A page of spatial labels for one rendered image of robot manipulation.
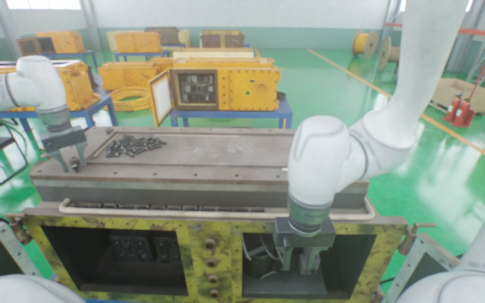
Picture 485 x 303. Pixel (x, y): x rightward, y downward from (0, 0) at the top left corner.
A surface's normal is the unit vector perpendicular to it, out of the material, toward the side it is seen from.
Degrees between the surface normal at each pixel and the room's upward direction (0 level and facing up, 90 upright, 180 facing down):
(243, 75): 90
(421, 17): 129
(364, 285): 90
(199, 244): 90
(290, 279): 0
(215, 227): 90
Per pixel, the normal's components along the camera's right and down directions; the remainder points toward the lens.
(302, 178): -0.63, 0.40
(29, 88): 0.38, 0.42
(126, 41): 0.00, 0.50
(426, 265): -0.94, 0.16
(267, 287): 0.00, -0.87
